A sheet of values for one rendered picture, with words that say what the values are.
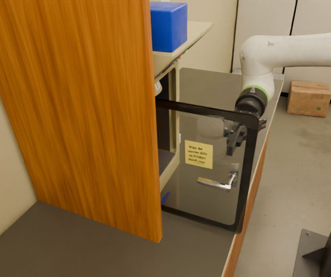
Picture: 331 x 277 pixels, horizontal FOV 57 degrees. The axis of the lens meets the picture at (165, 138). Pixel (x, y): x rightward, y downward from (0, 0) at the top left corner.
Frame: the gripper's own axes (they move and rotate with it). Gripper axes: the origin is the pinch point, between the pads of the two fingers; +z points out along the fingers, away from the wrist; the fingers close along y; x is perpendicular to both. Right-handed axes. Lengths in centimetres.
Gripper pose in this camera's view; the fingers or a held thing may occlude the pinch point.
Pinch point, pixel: (233, 143)
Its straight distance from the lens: 81.4
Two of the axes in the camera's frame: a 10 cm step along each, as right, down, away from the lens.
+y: 9.1, 2.0, -3.6
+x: 0.3, 8.3, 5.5
